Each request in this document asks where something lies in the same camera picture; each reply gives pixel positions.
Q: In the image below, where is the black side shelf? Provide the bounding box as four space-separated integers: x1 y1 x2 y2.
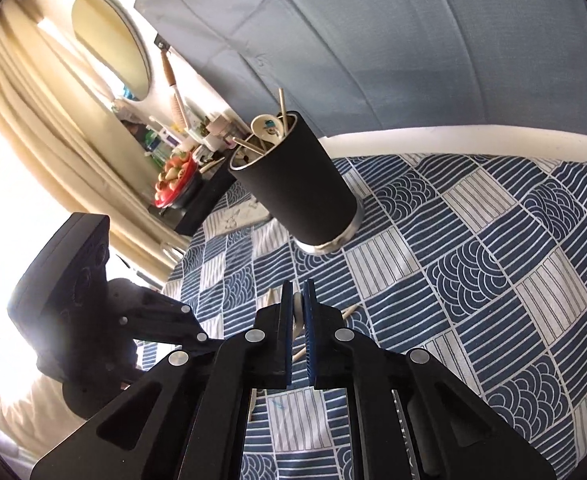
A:
148 150 236 236

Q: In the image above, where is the blue patterned tablecloth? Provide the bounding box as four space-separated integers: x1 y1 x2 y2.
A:
164 154 587 479

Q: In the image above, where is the red fruit bowl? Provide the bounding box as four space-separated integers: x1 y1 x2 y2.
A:
154 154 199 208

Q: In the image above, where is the green bottle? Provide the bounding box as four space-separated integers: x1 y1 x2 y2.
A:
142 129 172 167

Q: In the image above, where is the phone with butterfly case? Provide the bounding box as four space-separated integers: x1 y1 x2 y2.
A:
220 198 272 233

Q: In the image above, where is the beige curtain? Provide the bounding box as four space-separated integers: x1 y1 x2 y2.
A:
0 0 187 281

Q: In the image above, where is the beige chopstick in holder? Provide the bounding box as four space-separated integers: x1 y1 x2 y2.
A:
231 136 266 156
278 87 289 139

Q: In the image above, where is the black utensil holder cup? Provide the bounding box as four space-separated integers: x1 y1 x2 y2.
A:
229 110 364 255

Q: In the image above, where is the small decorated ceramic spoon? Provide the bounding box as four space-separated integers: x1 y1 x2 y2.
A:
251 114 284 148

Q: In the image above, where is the grey fabric backdrop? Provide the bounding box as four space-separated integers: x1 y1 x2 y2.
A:
135 0 587 136

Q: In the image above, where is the wooden handled brush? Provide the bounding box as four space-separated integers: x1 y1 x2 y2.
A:
154 35 190 131

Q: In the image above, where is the oval wall mirror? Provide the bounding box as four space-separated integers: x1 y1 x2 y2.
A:
71 0 152 101

